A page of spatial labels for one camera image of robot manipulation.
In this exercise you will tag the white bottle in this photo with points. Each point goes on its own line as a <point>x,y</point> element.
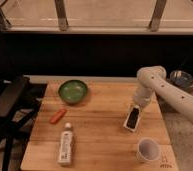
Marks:
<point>65,151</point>

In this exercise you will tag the white sponge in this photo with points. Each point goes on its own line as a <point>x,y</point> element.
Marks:
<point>125,122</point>

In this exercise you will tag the green bowl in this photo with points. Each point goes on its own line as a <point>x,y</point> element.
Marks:
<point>73,91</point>

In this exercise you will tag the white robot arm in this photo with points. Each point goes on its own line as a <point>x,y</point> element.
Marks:
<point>152,80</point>

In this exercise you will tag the round metal dish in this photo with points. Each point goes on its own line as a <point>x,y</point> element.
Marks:
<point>181,79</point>

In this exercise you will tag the orange carrot toy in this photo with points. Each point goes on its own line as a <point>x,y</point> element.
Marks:
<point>57,116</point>

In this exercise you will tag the white paper cup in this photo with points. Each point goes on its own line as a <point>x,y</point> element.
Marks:
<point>147,150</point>

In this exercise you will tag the black eraser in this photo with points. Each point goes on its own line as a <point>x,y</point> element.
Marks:
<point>133,117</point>

